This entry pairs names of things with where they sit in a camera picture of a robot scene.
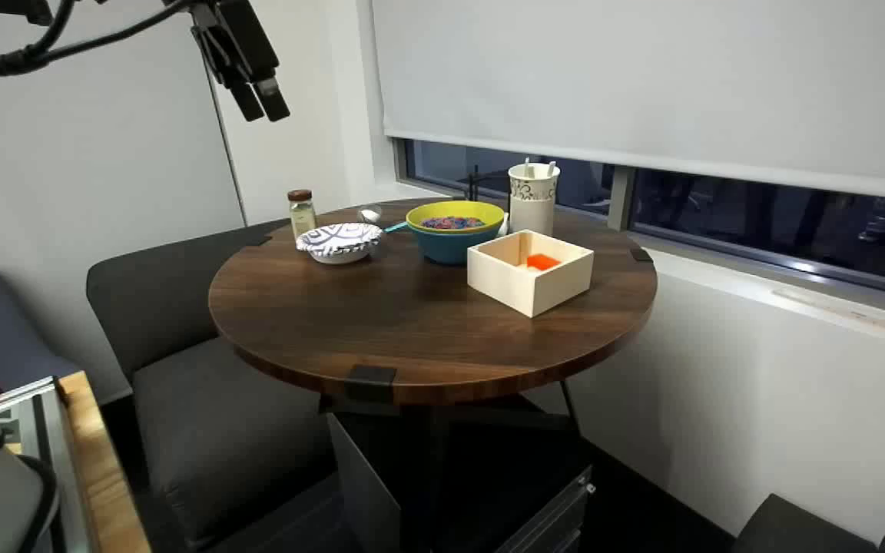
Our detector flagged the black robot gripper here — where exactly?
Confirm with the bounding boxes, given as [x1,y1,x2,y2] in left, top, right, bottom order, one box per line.
[188,0,296,127]

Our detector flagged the white bowl blue pattern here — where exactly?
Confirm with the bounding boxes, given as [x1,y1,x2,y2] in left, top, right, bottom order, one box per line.
[305,245,377,272]
[296,222,386,259]

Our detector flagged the multicoloured items in bowl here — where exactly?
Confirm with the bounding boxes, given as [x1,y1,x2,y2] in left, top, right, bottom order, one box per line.
[421,211,490,233]

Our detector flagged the yellow bowl teal outside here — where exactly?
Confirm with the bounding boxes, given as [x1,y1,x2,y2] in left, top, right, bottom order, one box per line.
[402,196,510,272]

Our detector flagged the glass spice jar brown lid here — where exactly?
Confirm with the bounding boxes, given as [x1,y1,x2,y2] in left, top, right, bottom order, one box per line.
[285,187,320,242]

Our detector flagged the round dark wooden table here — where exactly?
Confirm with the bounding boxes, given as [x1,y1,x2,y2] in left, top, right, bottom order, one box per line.
[207,196,661,410]

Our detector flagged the white patterned canister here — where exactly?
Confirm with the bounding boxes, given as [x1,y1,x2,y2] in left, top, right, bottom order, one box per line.
[503,157,565,237]

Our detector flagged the light wooden square box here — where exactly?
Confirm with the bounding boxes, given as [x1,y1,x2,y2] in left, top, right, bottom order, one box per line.
[464,227,599,322]

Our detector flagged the small orange object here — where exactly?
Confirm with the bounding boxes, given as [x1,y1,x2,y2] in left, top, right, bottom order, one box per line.
[522,249,565,274]

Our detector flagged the dark grey sofa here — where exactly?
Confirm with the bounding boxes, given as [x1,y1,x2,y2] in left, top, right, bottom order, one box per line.
[82,219,343,553]

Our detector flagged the light wooden plank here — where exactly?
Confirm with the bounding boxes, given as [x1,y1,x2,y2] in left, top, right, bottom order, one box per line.
[57,369,154,553]

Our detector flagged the white roller blind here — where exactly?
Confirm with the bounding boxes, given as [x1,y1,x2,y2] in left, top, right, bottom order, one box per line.
[368,0,885,207]

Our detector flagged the black table base cabinet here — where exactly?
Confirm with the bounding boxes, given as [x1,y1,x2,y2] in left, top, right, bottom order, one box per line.
[323,379,604,553]

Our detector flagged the dark grey armchair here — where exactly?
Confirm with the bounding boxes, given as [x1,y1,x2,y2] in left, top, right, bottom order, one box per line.
[731,491,885,553]

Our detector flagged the silver metal frame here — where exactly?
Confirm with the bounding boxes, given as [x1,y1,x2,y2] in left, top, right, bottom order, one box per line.
[0,374,93,553]

